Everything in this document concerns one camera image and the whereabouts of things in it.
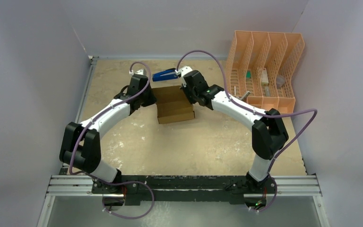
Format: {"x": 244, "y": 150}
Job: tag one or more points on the white bottle in organizer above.
{"x": 264, "y": 77}

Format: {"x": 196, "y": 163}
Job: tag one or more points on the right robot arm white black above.
{"x": 268, "y": 132}

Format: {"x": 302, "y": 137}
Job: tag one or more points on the orange plastic file organizer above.
{"x": 261, "y": 65}

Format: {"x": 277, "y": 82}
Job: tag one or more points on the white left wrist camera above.
{"x": 142, "y": 72}

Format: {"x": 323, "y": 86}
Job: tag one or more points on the black white patterned clip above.
{"x": 245, "y": 95}

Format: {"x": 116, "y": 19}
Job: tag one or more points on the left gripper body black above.
{"x": 148, "y": 97}

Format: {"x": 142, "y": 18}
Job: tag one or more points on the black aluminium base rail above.
{"x": 221, "y": 188}

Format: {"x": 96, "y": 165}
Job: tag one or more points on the brown cardboard box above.
{"x": 172, "y": 105}

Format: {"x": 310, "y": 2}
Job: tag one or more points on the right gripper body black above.
{"x": 185, "y": 79}

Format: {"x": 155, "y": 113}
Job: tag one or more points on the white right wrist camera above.
{"x": 181, "y": 72}

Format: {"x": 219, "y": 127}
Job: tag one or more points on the grey round item in organizer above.
{"x": 280, "y": 81}

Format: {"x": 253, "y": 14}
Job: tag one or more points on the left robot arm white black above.
{"x": 81, "y": 144}

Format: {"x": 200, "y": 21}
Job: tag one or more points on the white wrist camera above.
{"x": 142, "y": 72}
{"x": 181, "y": 72}

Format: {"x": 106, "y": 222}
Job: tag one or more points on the blue black stapler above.
{"x": 164, "y": 75}

